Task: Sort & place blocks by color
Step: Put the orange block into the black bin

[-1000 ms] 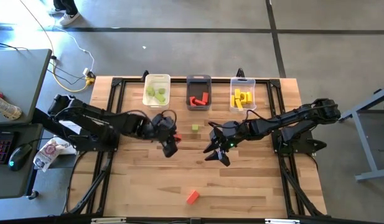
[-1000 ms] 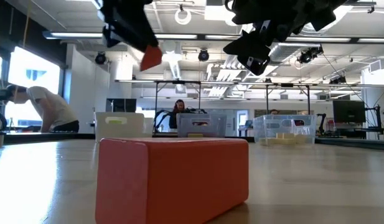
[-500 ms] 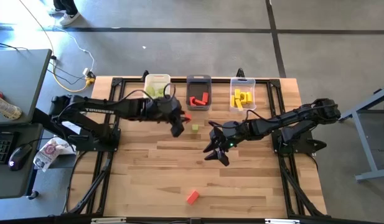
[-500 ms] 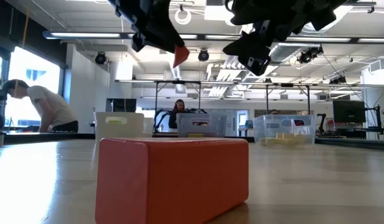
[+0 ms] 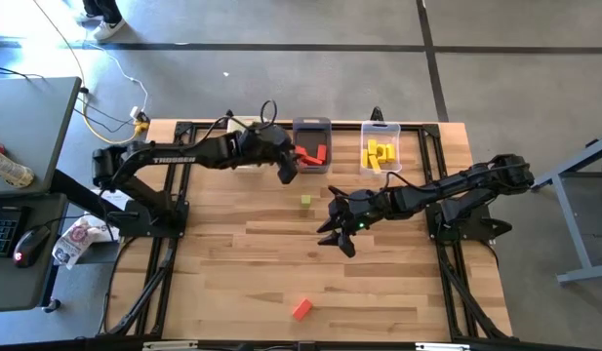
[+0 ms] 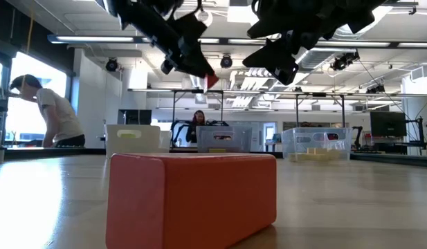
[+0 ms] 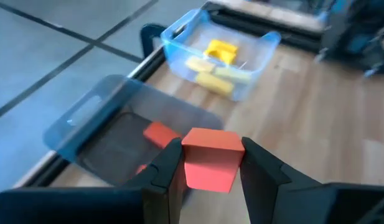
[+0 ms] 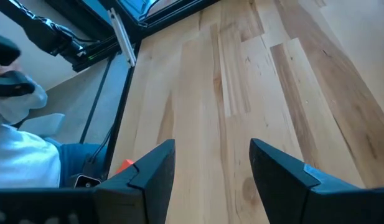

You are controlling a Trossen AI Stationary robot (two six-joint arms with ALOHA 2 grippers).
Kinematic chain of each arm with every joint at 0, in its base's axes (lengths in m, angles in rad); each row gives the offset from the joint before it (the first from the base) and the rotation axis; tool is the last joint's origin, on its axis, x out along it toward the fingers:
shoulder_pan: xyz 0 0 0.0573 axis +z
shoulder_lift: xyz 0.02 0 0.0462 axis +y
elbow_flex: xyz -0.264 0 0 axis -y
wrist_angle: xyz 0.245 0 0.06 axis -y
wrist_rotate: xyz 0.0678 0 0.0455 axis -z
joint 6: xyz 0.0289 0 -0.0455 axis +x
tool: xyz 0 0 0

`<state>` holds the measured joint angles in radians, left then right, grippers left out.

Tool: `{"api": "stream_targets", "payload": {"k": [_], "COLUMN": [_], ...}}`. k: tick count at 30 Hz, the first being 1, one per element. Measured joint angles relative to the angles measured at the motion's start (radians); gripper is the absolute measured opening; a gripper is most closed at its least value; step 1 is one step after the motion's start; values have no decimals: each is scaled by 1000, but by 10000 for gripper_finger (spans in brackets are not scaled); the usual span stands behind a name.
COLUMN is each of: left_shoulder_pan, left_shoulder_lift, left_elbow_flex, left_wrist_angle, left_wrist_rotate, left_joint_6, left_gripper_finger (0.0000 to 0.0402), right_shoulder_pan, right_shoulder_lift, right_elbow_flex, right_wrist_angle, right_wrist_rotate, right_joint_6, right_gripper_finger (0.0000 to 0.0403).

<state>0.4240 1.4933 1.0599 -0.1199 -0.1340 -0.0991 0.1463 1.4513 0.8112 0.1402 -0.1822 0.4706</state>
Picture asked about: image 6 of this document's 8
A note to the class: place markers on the red triangular block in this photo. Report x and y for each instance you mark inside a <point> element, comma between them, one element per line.
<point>211,81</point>

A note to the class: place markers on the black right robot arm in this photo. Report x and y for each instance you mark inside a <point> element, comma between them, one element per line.
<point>358,10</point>

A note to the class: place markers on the black computer monitor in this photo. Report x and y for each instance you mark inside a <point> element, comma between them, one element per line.
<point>134,117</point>
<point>388,124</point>

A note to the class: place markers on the long overhead light bar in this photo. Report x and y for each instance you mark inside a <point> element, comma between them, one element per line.
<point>95,39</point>

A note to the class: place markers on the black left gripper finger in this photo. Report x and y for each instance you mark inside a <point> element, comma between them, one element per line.
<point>196,62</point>

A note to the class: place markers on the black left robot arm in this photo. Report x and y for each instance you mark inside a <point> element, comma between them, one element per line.
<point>137,14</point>

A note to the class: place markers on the black robot station frame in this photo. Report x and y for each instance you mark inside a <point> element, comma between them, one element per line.
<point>318,94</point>
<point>199,91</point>

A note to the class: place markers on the clear plastic bin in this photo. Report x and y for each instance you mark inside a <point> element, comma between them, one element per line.
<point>292,138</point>

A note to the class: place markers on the person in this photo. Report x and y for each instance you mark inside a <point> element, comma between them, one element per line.
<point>57,117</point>
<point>198,121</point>

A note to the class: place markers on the grey plastic bin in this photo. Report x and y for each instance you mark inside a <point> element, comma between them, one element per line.
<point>206,140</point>

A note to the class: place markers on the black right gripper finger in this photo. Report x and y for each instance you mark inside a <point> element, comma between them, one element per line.
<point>266,29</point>

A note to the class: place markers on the white plastic bin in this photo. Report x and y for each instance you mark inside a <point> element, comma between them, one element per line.
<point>144,141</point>

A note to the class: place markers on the red rectangular block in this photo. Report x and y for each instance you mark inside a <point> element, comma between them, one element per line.
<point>199,200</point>

